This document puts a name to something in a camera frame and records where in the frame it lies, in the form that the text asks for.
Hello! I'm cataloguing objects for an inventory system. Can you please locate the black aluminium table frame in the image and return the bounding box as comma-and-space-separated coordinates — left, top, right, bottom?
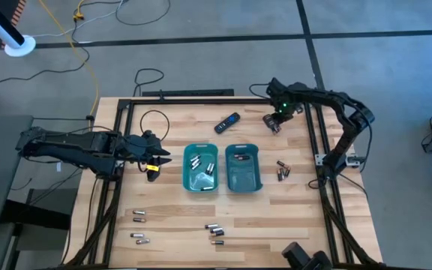
64, 85, 382, 270

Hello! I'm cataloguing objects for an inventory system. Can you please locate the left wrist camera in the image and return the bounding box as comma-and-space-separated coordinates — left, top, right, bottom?
145, 161, 161, 183

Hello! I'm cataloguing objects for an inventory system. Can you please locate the green teal plastic bin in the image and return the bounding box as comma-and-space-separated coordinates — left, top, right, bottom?
182, 143, 220, 194

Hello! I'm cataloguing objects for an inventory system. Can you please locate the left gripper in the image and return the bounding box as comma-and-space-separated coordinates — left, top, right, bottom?
122, 130, 173, 166

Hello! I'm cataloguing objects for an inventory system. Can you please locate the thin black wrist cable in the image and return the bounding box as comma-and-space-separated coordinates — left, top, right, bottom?
139, 109, 171, 143

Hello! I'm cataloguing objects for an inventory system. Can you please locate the blue teal plastic bin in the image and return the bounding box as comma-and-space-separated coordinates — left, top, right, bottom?
224, 142, 264, 194

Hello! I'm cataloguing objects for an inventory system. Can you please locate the white pole with round base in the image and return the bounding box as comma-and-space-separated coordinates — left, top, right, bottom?
0, 0, 37, 58

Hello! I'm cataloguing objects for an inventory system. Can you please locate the black power strip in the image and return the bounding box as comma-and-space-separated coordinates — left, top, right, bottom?
142, 88, 235, 98

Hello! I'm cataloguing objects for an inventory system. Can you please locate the yellow floor cable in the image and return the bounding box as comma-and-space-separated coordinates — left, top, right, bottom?
37, 0, 101, 136

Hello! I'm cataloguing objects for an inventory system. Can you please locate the long black floor cable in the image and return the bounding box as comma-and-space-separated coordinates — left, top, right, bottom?
0, 18, 91, 86

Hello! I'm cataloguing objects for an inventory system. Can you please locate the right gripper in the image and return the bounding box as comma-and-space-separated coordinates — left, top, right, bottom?
263, 103, 304, 132

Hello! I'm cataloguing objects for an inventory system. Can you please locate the black remote control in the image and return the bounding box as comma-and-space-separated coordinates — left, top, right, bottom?
213, 112, 242, 135

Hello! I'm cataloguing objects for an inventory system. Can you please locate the black boxy object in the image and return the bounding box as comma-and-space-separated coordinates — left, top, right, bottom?
280, 241, 334, 270

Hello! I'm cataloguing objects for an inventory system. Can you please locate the black looped floor cable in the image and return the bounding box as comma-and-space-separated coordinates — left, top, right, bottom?
115, 0, 172, 27
132, 67, 165, 98

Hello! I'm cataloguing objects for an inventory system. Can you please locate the white floor cable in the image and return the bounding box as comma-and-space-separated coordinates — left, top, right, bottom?
31, 0, 127, 38

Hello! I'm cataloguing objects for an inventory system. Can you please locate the grey desk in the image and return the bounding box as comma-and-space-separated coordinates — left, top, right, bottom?
0, 115, 35, 230

